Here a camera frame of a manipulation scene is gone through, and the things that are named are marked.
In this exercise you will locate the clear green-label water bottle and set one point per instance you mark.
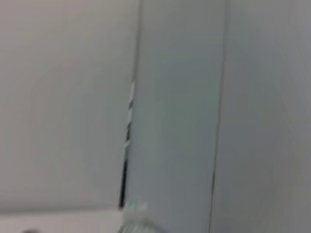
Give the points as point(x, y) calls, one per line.
point(136, 218)

